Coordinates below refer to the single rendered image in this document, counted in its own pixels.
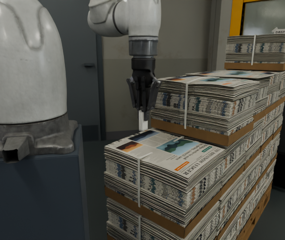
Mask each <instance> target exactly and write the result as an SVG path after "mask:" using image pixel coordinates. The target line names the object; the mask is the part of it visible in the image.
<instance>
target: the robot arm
mask: <svg viewBox="0 0 285 240"><path fill-rule="evenodd" d="M89 8H90V10H89V13H88V18H87V20H88V25H89V27H90V28H91V30H92V31H93V32H95V33H96V34H98V35H100V36H104V37H121V36H124V35H129V39H128V40H129V55H130V56H133V58H132V70H133V73H132V76H131V77H130V78H129V79H127V80H126V81H127V83H128V85H129V90H130V95H131V100H132V106H133V108H136V109H137V110H138V119H139V131H145V130H147V129H148V120H149V111H150V110H153V109H154V108H155V104H156V100H157V95H158V90H159V87H160V85H161V83H162V81H161V80H157V79H156V77H155V73H154V70H155V58H154V57H153V56H157V55H158V34H159V29H160V26H161V0H90V3H89ZM77 127H78V124H77V121H75V120H69V119H68V114H67V84H66V71H65V62H64V55H63V49H62V43H61V38H60V35H59V32H58V30H57V27H56V25H55V23H54V21H53V19H52V17H51V15H50V13H49V12H48V10H47V9H46V8H45V7H43V6H42V4H41V3H40V2H39V1H38V0H0V158H3V161H4V162H5V163H16V162H19V161H20V160H22V159H23V158H24V157H26V156H32V155H44V154H69V153H72V152H73V151H74V143H73V142H72V139H73V134H74V130H75V129H76V128H77Z"/></svg>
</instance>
